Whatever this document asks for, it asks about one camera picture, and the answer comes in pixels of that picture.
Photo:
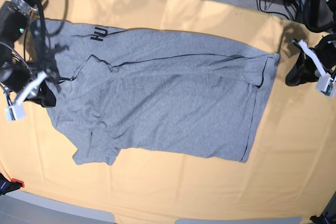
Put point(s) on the red and black clamp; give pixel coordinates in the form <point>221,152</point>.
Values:
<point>7,186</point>

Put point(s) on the grey t-shirt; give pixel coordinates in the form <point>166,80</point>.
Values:
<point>166,91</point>

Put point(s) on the yellow table cloth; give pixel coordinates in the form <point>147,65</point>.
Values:
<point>291,168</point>

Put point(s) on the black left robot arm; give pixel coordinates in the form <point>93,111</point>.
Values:
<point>318,16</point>

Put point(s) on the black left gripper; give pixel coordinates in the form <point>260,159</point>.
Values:
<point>304,69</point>

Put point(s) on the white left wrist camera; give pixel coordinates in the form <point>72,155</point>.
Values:
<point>325,85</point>

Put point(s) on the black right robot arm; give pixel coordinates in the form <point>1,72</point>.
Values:
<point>15,21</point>

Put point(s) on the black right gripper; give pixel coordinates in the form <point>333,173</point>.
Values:
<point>16,75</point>

